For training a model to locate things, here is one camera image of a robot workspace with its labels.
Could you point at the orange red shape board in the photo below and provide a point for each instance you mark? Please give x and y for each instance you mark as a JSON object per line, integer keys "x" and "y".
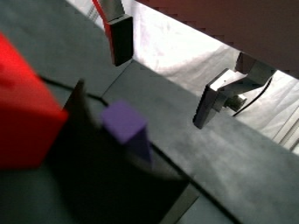
{"x": 31, "y": 115}

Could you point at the purple rectangular block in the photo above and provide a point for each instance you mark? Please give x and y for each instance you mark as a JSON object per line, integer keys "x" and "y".
{"x": 127, "y": 126}

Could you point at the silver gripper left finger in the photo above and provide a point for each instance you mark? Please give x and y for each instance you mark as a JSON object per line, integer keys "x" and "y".
{"x": 119, "y": 29}

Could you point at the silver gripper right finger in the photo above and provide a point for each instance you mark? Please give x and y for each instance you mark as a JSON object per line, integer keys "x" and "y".
{"x": 222, "y": 92}

